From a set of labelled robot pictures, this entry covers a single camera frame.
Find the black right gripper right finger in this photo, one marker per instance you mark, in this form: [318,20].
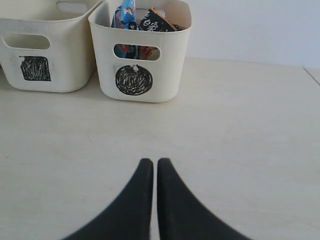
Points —
[181,216]

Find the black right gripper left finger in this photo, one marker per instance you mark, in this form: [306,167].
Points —
[128,217]

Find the orange instant noodle packet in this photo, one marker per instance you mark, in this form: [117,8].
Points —
[153,21]

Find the blue instant noodle packet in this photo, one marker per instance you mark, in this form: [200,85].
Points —
[125,18]

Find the cream bin circle mark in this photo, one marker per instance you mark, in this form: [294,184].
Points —
[151,81]

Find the cream bin square mark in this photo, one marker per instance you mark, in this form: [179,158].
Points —
[45,48]

